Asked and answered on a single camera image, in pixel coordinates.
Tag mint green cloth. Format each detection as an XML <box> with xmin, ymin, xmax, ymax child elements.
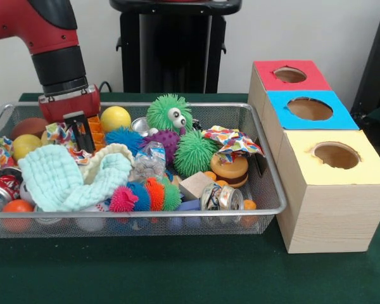
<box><xmin>18</xmin><ymin>144</ymin><xmax>136</xmax><ymax>213</ymax></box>

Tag yellow ball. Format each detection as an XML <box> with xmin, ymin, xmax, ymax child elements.
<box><xmin>100</xmin><ymin>106</ymin><xmax>132</xmax><ymax>133</ymax></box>

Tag crushed drink can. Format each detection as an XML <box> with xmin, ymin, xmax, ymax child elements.
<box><xmin>201</xmin><ymin>180</ymin><xmax>244</xmax><ymax>222</ymax></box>

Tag multicolour zigzag cloth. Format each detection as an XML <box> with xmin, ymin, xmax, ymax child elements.
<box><xmin>46</xmin><ymin>122</ymin><xmax>93</xmax><ymax>165</ymax></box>

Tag white multicolour dotted cloth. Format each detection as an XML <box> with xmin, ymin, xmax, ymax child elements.
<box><xmin>201</xmin><ymin>125</ymin><xmax>264</xmax><ymax>164</ymax></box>

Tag foam burger toy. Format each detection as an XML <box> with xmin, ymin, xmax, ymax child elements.
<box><xmin>209</xmin><ymin>155</ymin><xmax>250</xmax><ymax>188</ymax></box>

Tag multicolour fuzzy caterpillar toy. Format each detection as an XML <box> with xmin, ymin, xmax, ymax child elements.
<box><xmin>108</xmin><ymin>175</ymin><xmax>183</xmax><ymax>213</ymax></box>

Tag black chair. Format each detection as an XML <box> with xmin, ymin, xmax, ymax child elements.
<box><xmin>350</xmin><ymin>5</ymin><xmax>380</xmax><ymax>127</ymax></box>

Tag wooden box with three holes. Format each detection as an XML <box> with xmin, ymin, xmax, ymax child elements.
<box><xmin>247</xmin><ymin>59</ymin><xmax>380</xmax><ymax>255</ymax></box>

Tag blue spiky ball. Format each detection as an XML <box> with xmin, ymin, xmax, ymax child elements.
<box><xmin>104</xmin><ymin>126</ymin><xmax>146</xmax><ymax>156</ymax></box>

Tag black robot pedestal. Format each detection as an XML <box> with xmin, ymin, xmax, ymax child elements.
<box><xmin>109</xmin><ymin>0</ymin><xmax>243</xmax><ymax>94</ymax></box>

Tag green fuzzy ball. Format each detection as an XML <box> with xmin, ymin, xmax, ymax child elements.
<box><xmin>173</xmin><ymin>129</ymin><xmax>219</xmax><ymax>180</ymax></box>

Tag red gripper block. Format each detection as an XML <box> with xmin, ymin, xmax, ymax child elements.
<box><xmin>37</xmin><ymin>84</ymin><xmax>101</xmax><ymax>153</ymax></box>

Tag orange plastic grid tray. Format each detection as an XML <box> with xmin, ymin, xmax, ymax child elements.
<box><xmin>87</xmin><ymin>114</ymin><xmax>106</xmax><ymax>150</ymax></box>

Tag silver wire mesh bin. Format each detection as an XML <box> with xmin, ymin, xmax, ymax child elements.
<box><xmin>0</xmin><ymin>101</ymin><xmax>288</xmax><ymax>240</ymax></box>

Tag green fuzzy toy with eyes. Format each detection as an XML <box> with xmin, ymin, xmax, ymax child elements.
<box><xmin>145</xmin><ymin>92</ymin><xmax>193</xmax><ymax>131</ymax></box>

